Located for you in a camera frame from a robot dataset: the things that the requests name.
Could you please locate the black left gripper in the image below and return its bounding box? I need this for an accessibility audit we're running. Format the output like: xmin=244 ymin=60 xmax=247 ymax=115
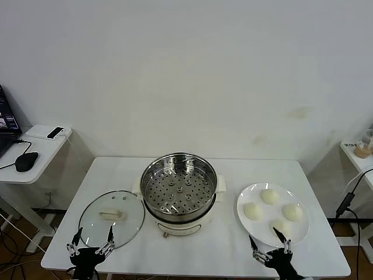
xmin=66 ymin=225 xmax=115 ymax=280

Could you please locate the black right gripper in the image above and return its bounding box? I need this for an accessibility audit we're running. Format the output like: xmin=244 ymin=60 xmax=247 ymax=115
xmin=248 ymin=227 xmax=304 ymax=280

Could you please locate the white steamed baozi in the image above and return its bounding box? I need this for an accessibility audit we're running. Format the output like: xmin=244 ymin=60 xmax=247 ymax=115
xmin=281 ymin=203 xmax=304 ymax=222
xmin=260 ymin=188 xmax=280 ymax=205
xmin=269 ymin=218 xmax=292 ymax=237
xmin=243 ymin=202 xmax=264 ymax=220

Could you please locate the glass lid with cream handle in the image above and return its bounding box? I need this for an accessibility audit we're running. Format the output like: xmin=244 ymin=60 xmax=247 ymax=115
xmin=78 ymin=189 xmax=146 ymax=251

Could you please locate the perforated steel steamer basket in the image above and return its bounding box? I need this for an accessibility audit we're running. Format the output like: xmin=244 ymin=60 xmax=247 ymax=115
xmin=140 ymin=151 xmax=219 ymax=223

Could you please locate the round white plate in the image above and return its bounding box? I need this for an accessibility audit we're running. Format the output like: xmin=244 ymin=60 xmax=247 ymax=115
xmin=236 ymin=182 xmax=310 ymax=248

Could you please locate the cream electric cooker pot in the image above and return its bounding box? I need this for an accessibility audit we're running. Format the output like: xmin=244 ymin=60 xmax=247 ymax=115
xmin=131 ymin=173 xmax=227 ymax=239

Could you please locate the white side table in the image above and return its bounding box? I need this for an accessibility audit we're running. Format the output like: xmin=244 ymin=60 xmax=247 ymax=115
xmin=0 ymin=124 xmax=73 ymax=253
xmin=335 ymin=141 xmax=373 ymax=257

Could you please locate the black computer mouse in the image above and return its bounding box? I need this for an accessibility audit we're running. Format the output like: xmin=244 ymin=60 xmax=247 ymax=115
xmin=15 ymin=151 xmax=38 ymax=172

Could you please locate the small black white device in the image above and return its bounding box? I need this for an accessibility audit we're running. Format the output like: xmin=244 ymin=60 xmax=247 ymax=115
xmin=47 ymin=127 xmax=65 ymax=139

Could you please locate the flat white box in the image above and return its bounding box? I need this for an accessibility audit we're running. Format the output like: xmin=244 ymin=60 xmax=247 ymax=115
xmin=24 ymin=124 xmax=71 ymax=141

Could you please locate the black laptop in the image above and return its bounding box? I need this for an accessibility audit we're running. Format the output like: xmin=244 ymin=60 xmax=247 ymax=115
xmin=0 ymin=85 xmax=23 ymax=160

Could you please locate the long white cable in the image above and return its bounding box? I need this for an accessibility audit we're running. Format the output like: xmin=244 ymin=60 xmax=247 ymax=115
xmin=0 ymin=214 xmax=47 ymax=254

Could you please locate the tangled black cable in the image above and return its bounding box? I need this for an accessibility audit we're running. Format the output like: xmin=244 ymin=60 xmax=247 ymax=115
xmin=0 ymin=232 xmax=18 ymax=257

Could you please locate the black mouse cable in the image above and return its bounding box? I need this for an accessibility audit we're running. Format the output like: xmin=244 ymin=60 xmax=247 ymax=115
xmin=13 ymin=139 xmax=33 ymax=155

